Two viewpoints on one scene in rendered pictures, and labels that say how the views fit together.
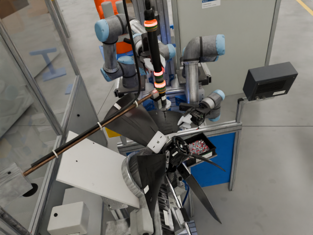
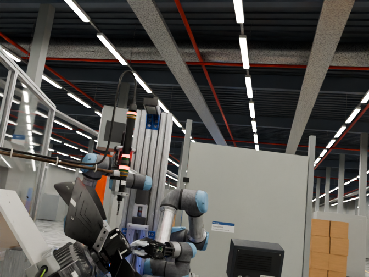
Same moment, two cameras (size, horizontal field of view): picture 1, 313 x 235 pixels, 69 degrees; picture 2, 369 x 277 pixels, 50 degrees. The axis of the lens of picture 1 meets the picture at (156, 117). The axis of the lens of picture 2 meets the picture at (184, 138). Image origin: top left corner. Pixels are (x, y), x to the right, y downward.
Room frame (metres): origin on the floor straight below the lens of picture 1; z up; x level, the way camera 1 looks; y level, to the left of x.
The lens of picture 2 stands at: (-0.91, -0.19, 1.35)
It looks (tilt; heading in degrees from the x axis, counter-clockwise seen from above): 11 degrees up; 357
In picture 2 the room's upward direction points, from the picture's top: 7 degrees clockwise
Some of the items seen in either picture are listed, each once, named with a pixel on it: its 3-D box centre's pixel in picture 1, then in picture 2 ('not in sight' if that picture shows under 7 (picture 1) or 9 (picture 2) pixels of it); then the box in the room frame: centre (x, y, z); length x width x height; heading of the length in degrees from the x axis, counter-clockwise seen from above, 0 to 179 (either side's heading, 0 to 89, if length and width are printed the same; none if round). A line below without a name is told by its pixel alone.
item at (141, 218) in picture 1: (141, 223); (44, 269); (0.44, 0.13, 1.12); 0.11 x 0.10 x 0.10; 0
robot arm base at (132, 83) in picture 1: (130, 78); not in sight; (1.66, 0.15, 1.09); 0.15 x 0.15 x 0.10
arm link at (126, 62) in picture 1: (126, 65); not in sight; (1.66, 0.16, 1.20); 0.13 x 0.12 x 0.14; 116
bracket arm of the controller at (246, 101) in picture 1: (255, 98); not in sight; (1.17, -0.67, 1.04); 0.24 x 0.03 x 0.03; 90
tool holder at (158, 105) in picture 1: (160, 98); (119, 183); (0.80, -0.03, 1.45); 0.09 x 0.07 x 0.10; 125
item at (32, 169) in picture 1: (98, 127); (54, 161); (0.63, 0.21, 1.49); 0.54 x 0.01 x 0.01; 125
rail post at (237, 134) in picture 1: (233, 162); not in sight; (1.17, -0.57, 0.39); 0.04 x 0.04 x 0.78; 0
